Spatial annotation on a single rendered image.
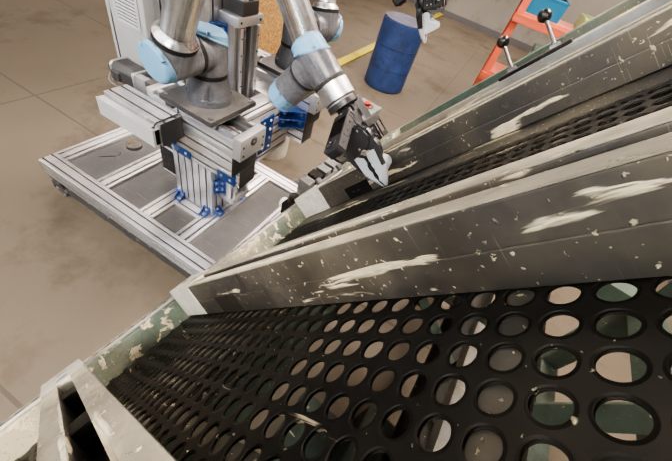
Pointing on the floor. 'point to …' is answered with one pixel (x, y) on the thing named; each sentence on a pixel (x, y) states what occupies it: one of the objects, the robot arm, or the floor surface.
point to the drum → (393, 53)
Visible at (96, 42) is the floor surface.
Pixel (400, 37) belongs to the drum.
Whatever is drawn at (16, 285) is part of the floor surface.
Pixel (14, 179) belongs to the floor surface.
